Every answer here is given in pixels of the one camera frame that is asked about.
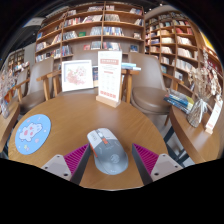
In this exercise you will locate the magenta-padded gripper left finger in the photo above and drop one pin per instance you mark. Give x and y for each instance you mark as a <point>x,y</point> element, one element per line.
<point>60,165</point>

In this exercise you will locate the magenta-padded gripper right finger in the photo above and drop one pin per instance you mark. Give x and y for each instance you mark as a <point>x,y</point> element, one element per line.
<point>163,165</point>

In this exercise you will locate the grey computer mouse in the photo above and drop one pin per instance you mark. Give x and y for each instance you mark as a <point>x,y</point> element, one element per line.
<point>110,155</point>

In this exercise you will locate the round blue mouse pad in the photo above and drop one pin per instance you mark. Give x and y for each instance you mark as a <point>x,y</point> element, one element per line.
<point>32,134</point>

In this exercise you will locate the round wooden side table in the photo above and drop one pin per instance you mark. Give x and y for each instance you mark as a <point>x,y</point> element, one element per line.
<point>196,140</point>
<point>8,123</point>

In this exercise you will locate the stack of books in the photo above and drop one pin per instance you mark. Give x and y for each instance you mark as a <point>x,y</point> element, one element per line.
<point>179,100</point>

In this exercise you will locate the white sign on wooden base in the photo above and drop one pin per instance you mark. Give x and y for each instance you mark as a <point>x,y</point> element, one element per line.
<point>109,76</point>
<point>213,118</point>

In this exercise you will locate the brown wooden armchair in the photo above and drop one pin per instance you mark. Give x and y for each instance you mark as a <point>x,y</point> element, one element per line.
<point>150,96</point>
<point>36,86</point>
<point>85,55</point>

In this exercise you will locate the white framed floral picture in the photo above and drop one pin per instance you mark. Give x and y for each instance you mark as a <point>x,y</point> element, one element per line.
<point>77,76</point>

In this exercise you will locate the dark book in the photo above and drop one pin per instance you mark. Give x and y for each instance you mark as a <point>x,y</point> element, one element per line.
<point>95,76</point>

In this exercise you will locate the light blue book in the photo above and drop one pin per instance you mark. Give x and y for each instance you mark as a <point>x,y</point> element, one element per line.
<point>130,66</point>

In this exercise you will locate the small distant book shelf unit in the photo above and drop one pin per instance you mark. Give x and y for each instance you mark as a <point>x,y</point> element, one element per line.
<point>16,60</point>

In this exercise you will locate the curved wooden book shelf unit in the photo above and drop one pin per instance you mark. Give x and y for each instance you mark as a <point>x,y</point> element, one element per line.
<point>173,43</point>

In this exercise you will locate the wide wooden book shelf unit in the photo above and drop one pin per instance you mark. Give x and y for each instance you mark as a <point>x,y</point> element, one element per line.
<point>90,31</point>

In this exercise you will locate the white ceiling panel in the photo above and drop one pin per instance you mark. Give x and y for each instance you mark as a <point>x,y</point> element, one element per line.
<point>33,22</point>

